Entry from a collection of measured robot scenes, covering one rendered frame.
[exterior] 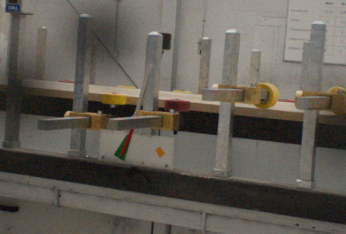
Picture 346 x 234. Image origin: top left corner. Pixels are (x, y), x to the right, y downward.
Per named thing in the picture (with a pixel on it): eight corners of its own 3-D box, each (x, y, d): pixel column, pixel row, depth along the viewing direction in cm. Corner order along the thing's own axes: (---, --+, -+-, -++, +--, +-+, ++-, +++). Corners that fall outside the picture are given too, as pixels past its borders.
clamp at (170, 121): (172, 130, 218) (173, 113, 218) (132, 126, 224) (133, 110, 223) (179, 129, 223) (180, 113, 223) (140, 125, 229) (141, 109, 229)
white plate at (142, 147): (172, 170, 218) (174, 137, 218) (96, 160, 229) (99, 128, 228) (172, 170, 219) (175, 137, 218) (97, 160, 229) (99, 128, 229)
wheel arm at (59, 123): (46, 133, 208) (47, 118, 208) (36, 132, 209) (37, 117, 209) (119, 126, 247) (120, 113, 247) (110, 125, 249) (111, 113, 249)
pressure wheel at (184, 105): (181, 136, 228) (184, 99, 227) (158, 133, 231) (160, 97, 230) (191, 134, 235) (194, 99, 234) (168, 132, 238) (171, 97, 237)
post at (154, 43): (147, 189, 223) (158, 31, 220) (136, 187, 224) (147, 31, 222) (152, 187, 226) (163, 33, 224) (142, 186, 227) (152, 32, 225)
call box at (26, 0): (21, 15, 239) (23, -9, 238) (4, 14, 242) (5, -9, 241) (34, 16, 245) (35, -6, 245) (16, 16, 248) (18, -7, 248)
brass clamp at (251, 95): (253, 104, 207) (254, 87, 207) (209, 100, 212) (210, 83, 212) (260, 104, 213) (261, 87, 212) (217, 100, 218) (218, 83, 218)
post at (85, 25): (78, 164, 233) (88, 13, 230) (68, 163, 234) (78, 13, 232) (84, 163, 236) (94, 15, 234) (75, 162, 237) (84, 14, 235)
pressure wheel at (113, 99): (127, 127, 244) (130, 93, 244) (104, 126, 241) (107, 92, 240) (119, 125, 252) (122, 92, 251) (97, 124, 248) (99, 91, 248)
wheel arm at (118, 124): (117, 134, 194) (118, 118, 194) (106, 133, 196) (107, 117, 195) (183, 126, 234) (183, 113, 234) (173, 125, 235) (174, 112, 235)
